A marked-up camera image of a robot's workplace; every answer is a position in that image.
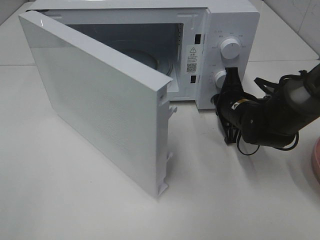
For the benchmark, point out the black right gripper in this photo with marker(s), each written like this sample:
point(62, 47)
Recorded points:
point(231, 105)

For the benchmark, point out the white upper power knob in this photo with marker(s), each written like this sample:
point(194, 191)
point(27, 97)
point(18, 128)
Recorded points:
point(230, 48)

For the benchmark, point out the pink round plate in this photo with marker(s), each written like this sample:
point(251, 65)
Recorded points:
point(315, 160)

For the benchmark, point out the white microwave oven body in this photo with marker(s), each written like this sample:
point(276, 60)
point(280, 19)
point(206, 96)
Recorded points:
point(187, 32)

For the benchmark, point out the glass microwave turntable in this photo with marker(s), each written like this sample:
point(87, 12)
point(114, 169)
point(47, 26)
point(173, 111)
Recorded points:
point(153, 60)

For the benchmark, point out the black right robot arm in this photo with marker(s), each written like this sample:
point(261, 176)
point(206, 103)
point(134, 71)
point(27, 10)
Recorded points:
point(274, 120)

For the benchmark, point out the round white door button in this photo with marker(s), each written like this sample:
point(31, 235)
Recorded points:
point(214, 99)

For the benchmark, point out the white lower timer knob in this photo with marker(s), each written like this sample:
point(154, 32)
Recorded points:
point(219, 78)

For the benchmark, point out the white microwave door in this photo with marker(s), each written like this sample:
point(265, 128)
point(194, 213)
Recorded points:
point(115, 102)

